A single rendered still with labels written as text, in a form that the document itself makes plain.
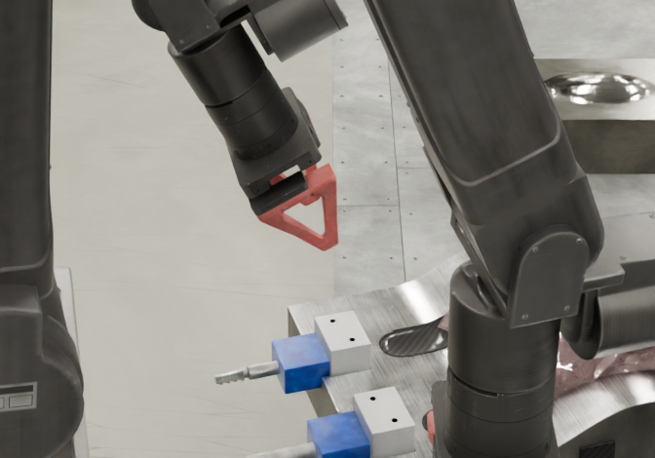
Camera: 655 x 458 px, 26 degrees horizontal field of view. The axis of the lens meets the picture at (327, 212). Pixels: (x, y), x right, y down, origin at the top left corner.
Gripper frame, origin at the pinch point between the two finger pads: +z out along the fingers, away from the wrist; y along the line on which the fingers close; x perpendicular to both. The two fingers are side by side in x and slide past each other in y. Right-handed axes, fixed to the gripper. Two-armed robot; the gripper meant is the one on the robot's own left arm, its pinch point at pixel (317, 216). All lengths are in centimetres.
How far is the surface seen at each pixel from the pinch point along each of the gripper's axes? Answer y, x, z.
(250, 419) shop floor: 90, 38, 93
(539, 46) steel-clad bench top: 64, -30, 37
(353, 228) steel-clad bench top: 26.6, 0.2, 21.9
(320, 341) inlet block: -0.2, 5.5, 11.4
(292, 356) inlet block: -1.7, 7.9, 10.2
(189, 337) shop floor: 115, 44, 90
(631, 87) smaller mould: 40, -35, 33
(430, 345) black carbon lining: -0.5, -2.5, 17.5
